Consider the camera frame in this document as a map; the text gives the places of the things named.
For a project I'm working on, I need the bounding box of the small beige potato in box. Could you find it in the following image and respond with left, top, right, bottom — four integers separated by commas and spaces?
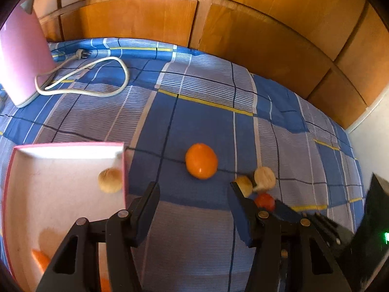
97, 167, 123, 194

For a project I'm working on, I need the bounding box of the red tomato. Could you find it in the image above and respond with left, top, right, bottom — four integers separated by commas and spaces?
254, 193, 276, 212

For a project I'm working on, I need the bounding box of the blue plaid bedsheet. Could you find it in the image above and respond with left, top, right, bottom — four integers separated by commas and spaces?
1, 38, 364, 291

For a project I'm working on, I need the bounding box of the pink white storage box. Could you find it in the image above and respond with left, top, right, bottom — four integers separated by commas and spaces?
3, 142, 126, 291

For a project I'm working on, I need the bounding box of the small orange fruit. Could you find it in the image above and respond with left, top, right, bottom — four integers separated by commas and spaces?
185, 143, 218, 180

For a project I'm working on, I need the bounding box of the pink electric kettle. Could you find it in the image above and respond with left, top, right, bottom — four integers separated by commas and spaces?
1, 0, 56, 108

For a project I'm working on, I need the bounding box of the wooden headboard panel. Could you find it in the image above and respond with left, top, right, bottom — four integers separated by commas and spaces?
34, 0, 388, 128

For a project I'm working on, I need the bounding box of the large orange tangerine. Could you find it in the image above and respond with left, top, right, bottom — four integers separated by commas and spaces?
100, 277, 111, 292

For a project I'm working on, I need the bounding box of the orange carrot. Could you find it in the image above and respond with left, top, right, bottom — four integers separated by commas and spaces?
31, 249, 51, 274

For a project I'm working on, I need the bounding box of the small yellow-brown kiwi fruit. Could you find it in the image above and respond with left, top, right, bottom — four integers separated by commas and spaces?
235, 175, 253, 198

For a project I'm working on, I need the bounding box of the white power cable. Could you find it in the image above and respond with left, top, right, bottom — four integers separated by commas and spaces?
34, 49, 131, 98

